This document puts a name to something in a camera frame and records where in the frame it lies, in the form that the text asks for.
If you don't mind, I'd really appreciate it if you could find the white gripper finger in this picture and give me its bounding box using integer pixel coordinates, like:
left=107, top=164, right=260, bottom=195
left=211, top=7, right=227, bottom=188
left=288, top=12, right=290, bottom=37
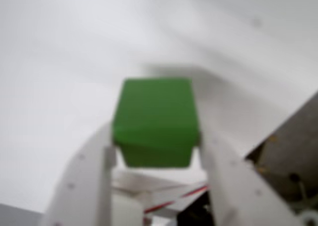
left=197, top=129, right=305, bottom=226
left=39, top=123, right=117, bottom=226

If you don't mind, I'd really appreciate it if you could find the green cube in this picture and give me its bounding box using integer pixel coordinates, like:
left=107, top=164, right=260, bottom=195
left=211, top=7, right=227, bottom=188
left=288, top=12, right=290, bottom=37
left=110, top=77, right=202, bottom=169

